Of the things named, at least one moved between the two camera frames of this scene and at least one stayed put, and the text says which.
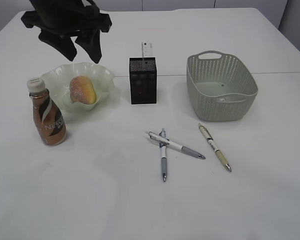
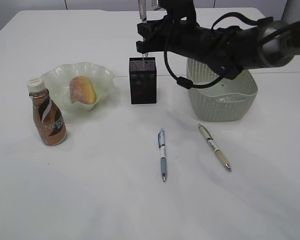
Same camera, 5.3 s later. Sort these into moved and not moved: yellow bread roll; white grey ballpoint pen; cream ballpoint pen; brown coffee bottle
Moved: white grey ballpoint pen
Not moved: brown coffee bottle; yellow bread roll; cream ballpoint pen
